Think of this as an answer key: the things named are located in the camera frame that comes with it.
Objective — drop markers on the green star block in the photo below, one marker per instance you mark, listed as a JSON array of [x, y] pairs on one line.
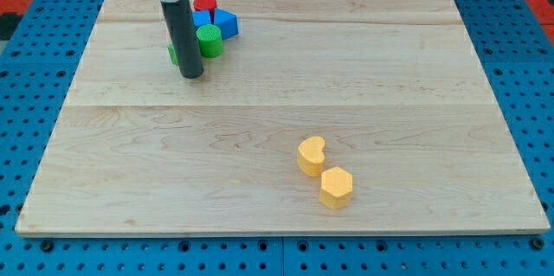
[[172, 54]]

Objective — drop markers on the blue cube block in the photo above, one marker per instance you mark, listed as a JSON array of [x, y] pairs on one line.
[[201, 18]]

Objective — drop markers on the yellow heart block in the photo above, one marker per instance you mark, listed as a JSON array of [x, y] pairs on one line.
[[311, 156]]

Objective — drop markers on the light wooden board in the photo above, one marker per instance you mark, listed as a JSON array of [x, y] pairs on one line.
[[394, 87]]

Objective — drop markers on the yellow hexagon block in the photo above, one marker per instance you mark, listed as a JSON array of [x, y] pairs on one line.
[[336, 187]]

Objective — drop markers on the green cylinder block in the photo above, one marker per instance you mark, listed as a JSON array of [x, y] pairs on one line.
[[210, 40]]

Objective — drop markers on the blue triangle block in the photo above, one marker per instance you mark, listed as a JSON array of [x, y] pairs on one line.
[[227, 22]]

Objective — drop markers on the red cylinder block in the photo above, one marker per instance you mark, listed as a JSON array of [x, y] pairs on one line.
[[206, 5]]

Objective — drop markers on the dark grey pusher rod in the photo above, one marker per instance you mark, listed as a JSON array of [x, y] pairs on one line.
[[179, 21]]

